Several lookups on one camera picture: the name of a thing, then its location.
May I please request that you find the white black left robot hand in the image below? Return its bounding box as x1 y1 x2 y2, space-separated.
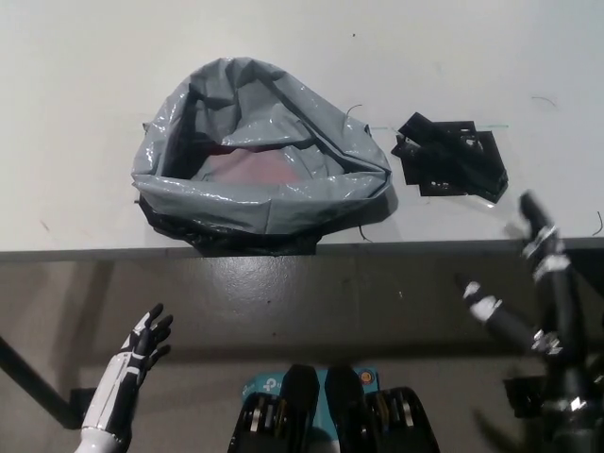
79 303 174 438

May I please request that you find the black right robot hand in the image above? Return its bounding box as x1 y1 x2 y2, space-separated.
454 190 604 416

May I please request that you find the grey plastic bag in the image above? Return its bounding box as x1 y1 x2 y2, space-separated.
127 55 394 259

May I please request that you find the pink item inside bag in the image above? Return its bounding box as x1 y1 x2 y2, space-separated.
196 145 304 184

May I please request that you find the black table leg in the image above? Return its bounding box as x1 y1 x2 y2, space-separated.
0 332 103 431

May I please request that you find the black table foot bracket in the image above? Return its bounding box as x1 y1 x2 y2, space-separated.
502 376 549 420

